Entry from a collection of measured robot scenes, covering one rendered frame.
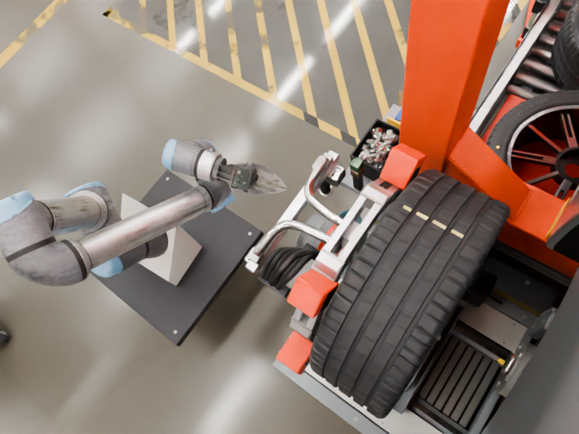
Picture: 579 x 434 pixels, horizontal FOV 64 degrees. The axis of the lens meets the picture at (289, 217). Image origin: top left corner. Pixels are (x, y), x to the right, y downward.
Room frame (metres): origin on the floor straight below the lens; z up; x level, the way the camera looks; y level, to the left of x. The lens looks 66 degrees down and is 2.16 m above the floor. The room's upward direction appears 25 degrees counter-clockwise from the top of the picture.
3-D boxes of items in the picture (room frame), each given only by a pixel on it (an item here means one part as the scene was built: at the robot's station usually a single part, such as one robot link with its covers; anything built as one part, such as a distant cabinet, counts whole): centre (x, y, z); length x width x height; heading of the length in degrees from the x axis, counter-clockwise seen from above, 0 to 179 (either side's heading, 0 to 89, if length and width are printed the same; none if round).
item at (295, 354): (0.20, 0.14, 0.85); 0.09 x 0.08 x 0.07; 121
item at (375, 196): (0.37, -0.13, 0.85); 0.54 x 0.07 x 0.54; 121
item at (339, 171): (0.64, -0.16, 0.93); 0.09 x 0.05 x 0.05; 31
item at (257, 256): (0.43, 0.02, 1.03); 0.19 x 0.18 x 0.11; 31
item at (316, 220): (0.43, -0.09, 0.85); 0.21 x 0.14 x 0.14; 31
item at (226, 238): (0.93, 0.55, 0.15); 0.60 x 0.60 x 0.30; 31
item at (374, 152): (0.84, -0.43, 0.51); 0.20 x 0.14 x 0.13; 121
